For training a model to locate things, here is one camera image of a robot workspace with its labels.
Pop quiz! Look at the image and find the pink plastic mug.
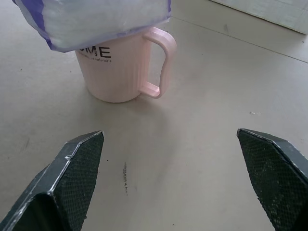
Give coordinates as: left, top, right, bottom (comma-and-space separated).
74, 26, 178, 103

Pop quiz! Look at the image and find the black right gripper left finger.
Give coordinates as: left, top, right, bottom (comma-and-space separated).
0, 130, 105, 231

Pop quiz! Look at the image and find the clear blue-edged plastic bag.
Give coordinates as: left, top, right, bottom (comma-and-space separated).
13, 0, 173, 52

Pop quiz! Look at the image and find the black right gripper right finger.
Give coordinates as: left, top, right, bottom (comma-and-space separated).
236, 128, 308, 231

